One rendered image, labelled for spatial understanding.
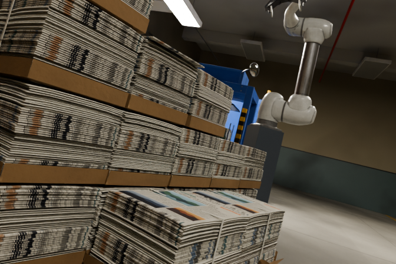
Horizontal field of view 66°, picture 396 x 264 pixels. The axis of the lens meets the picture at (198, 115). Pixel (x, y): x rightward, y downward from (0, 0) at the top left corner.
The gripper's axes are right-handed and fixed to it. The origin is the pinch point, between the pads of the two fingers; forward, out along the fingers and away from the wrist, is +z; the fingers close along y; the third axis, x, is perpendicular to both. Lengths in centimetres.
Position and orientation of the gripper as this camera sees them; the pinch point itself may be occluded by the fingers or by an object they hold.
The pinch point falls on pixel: (285, 10)
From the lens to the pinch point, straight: 163.6
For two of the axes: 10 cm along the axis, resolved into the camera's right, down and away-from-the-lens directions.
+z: -1.5, 7.0, -6.9
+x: -3.0, -7.0, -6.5
